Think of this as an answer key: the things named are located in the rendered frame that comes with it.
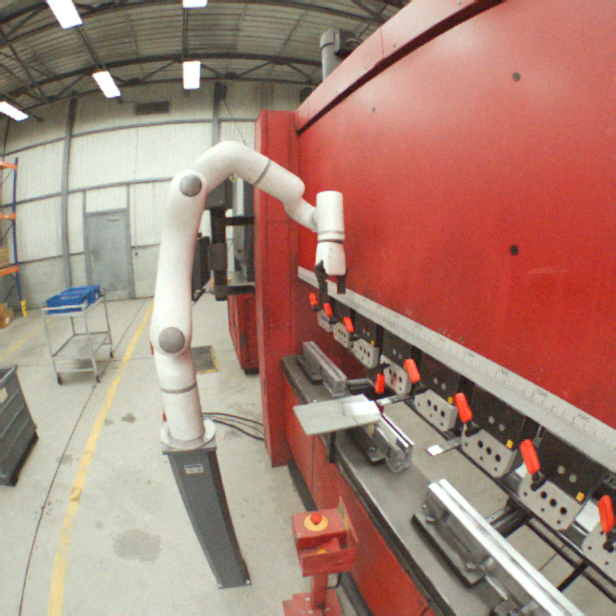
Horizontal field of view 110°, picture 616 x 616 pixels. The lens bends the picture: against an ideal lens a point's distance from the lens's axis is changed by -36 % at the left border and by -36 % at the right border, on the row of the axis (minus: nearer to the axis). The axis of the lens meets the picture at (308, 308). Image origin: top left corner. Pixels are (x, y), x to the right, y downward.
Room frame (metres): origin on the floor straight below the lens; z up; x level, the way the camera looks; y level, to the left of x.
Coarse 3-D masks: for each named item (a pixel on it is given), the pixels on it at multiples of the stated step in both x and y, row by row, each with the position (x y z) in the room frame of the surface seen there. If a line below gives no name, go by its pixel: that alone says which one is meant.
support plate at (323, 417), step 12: (300, 408) 1.03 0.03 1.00; (312, 408) 1.03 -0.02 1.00; (324, 408) 1.03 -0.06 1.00; (336, 408) 1.02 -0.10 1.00; (300, 420) 0.95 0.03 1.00; (312, 420) 0.95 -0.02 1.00; (324, 420) 0.95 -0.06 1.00; (336, 420) 0.95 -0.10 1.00; (348, 420) 0.94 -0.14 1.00; (360, 420) 0.94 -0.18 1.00; (372, 420) 0.94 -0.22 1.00; (312, 432) 0.88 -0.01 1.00; (324, 432) 0.89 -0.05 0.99
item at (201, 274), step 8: (200, 232) 2.21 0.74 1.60; (200, 240) 1.88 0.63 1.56; (208, 240) 2.17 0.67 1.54; (200, 248) 1.87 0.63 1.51; (208, 248) 2.13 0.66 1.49; (200, 256) 1.86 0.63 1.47; (208, 256) 2.12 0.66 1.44; (200, 264) 1.85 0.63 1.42; (208, 264) 2.12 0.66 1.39; (192, 272) 1.84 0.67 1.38; (200, 272) 1.85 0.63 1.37; (208, 272) 2.12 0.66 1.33; (192, 280) 1.84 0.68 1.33; (200, 280) 1.84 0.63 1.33; (208, 280) 2.10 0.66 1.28; (192, 288) 1.84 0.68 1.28; (200, 288) 1.84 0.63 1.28
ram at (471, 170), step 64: (512, 0) 0.43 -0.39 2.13; (576, 0) 0.29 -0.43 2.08; (448, 64) 0.65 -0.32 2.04; (512, 64) 0.47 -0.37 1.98; (576, 64) 0.34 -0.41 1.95; (320, 128) 1.48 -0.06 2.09; (384, 128) 0.95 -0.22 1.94; (448, 128) 0.68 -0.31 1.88; (512, 128) 0.50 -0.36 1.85; (576, 128) 0.36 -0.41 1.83; (320, 192) 1.49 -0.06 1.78; (384, 192) 0.95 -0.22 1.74; (448, 192) 0.68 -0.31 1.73; (512, 192) 0.51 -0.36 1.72; (576, 192) 0.37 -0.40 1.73; (384, 256) 0.95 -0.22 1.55; (448, 256) 0.68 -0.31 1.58; (512, 256) 0.50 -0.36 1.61; (576, 256) 0.37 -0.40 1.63; (384, 320) 0.93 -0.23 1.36; (448, 320) 0.66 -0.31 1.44; (512, 320) 0.49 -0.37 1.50; (576, 320) 0.35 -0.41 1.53; (576, 384) 0.33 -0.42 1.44
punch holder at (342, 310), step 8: (336, 304) 1.30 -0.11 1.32; (344, 304) 1.22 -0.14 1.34; (336, 312) 1.29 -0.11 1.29; (344, 312) 1.21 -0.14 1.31; (352, 312) 1.17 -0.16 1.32; (336, 320) 1.29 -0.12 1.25; (352, 320) 1.17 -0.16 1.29; (336, 328) 1.28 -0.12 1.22; (344, 328) 1.20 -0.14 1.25; (336, 336) 1.27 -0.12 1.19; (344, 336) 1.20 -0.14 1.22; (344, 344) 1.19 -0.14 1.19; (352, 344) 1.17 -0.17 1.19
